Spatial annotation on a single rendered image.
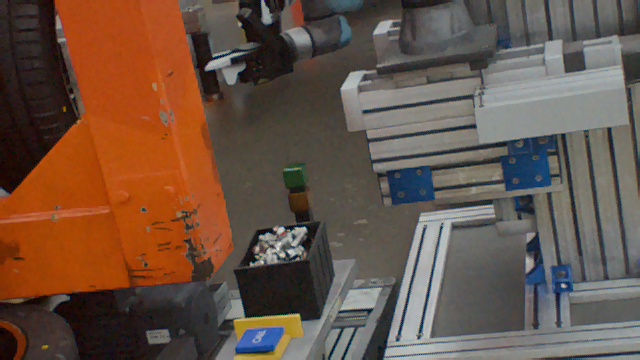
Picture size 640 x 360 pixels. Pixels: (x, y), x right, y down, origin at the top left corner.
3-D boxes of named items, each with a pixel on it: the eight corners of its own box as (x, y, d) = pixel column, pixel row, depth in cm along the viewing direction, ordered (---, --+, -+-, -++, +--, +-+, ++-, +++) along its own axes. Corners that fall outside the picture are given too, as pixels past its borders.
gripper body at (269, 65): (252, 87, 263) (299, 72, 268) (244, 48, 260) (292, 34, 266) (236, 83, 269) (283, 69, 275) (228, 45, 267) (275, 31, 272)
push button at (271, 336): (248, 340, 212) (246, 328, 211) (286, 337, 210) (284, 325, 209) (236, 359, 206) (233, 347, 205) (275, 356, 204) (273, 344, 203)
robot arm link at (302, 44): (308, 28, 267) (290, 25, 274) (290, 33, 265) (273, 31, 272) (315, 61, 270) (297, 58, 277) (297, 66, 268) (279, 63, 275)
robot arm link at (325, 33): (331, 9, 279) (338, 46, 281) (290, 22, 274) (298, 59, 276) (349, 11, 272) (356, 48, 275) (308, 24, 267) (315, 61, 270)
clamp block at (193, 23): (169, 32, 263) (163, 8, 261) (208, 27, 260) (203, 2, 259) (161, 38, 258) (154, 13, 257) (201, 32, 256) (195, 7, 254)
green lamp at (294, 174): (290, 182, 239) (286, 163, 238) (309, 180, 238) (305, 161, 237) (285, 189, 235) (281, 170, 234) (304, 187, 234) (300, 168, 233)
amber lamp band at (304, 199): (295, 206, 240) (291, 187, 239) (314, 204, 239) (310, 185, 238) (290, 213, 237) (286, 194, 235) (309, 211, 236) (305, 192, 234)
